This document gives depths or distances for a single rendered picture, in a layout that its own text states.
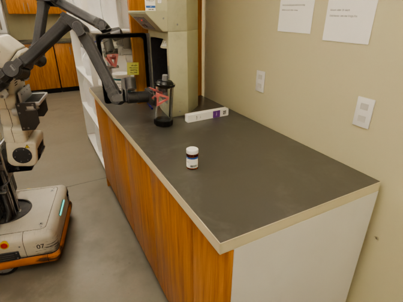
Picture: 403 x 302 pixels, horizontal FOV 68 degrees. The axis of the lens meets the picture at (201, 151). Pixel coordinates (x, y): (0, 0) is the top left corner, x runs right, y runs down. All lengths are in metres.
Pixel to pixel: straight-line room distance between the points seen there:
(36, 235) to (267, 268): 1.50
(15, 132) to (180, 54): 1.05
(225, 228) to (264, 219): 0.13
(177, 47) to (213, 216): 1.05
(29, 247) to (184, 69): 1.43
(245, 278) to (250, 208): 0.22
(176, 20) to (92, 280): 1.60
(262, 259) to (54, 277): 1.52
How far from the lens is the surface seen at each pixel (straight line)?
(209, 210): 0.97
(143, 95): 1.56
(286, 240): 1.04
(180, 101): 1.79
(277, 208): 1.01
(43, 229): 2.16
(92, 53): 1.64
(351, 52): 1.34
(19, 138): 2.05
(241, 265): 0.97
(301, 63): 1.51
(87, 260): 2.26
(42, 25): 2.24
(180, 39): 1.73
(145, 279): 2.06
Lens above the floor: 1.51
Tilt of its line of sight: 25 degrees down
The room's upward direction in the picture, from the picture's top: straight up
